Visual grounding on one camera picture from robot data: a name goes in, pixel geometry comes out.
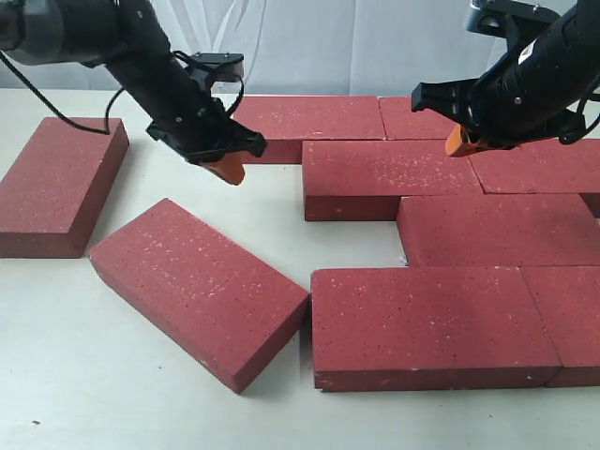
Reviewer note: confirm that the third row red brick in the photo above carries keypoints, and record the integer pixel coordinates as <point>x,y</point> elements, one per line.
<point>498,230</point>

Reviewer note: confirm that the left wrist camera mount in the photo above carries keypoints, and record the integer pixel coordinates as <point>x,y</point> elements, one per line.
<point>208,69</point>

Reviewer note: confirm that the back right row brick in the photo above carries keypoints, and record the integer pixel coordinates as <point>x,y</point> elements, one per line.
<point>400,123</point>

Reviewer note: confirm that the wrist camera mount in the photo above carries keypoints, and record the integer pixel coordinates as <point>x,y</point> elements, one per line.
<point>208,69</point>
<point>516,22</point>

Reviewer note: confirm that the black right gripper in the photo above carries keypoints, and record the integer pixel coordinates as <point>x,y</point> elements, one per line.
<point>509,106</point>

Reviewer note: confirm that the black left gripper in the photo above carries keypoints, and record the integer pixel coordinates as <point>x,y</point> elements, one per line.
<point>202,130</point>

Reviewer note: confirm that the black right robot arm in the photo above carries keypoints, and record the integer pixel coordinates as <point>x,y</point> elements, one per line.
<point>573,43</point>

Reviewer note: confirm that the back left row brick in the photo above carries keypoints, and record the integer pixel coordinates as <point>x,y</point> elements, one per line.
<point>288,121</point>

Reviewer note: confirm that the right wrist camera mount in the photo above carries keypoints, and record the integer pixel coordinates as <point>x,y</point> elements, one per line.
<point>516,22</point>

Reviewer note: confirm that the speckled red brick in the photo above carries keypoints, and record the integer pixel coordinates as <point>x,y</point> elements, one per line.
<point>365,180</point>

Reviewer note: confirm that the right middle row brick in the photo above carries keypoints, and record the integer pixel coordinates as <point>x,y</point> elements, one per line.
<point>543,168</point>

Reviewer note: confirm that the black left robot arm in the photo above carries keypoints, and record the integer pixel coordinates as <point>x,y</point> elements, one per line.
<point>172,87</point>

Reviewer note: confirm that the blue white backdrop curtain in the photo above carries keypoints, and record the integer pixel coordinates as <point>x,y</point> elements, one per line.
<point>335,47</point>

